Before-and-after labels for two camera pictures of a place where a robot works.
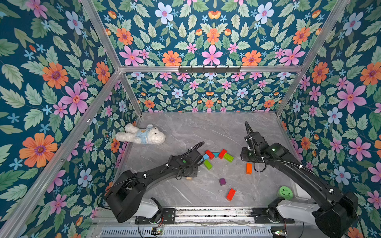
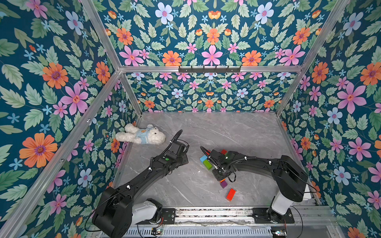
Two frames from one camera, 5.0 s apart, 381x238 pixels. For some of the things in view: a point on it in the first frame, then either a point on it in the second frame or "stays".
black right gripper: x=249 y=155 -> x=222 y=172
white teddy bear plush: x=151 y=135 stays
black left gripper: x=195 y=168 -> x=185 y=160
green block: x=208 y=164 stays
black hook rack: x=209 y=70 stays
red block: x=230 y=195 stays
